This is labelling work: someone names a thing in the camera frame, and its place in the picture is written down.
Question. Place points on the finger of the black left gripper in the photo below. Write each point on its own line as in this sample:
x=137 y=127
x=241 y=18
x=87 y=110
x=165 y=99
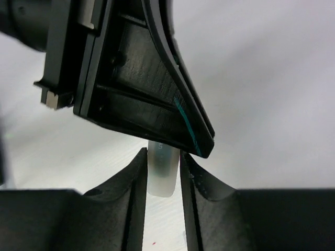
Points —
x=159 y=19
x=125 y=86

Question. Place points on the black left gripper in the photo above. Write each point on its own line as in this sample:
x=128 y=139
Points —
x=60 y=29

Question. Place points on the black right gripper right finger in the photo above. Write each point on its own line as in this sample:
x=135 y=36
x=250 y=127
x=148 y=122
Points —
x=219 y=217

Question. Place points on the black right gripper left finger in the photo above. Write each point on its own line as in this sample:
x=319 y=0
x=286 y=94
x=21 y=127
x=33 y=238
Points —
x=107 y=217

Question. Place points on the green highlighter pen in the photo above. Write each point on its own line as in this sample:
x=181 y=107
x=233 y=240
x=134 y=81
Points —
x=162 y=169

